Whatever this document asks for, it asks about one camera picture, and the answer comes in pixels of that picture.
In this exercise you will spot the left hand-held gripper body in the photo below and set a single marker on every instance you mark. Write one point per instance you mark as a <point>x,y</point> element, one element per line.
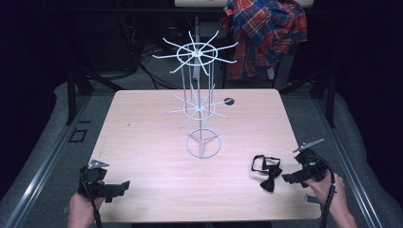
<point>95,177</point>

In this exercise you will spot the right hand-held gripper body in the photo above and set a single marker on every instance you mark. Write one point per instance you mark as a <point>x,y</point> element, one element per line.
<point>312,166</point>

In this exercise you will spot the black bow tie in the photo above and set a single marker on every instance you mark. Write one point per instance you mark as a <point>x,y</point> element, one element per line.
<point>272,177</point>

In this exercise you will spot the person's right hand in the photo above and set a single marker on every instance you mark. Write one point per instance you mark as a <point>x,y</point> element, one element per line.
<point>323,193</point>

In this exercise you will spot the person's left hand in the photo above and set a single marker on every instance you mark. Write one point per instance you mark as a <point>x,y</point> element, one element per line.
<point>82,210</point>

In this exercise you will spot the black metal stand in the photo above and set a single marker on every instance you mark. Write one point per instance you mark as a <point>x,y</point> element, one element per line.
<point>330,98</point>
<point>72,95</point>

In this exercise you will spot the black chair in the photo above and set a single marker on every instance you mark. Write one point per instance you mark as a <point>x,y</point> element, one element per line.
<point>275,76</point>

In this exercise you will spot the black table grommet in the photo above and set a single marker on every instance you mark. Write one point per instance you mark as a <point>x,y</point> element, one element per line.
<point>228,101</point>

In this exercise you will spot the red blue plaid shirt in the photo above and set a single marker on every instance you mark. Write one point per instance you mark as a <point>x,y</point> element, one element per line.
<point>266,34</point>

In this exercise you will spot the aluminium frame rail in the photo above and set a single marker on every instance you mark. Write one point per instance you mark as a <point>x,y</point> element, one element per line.
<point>47,164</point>
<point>348,164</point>

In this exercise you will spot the black floor socket frame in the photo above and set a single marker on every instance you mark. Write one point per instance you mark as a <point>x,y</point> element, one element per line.
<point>78,135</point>

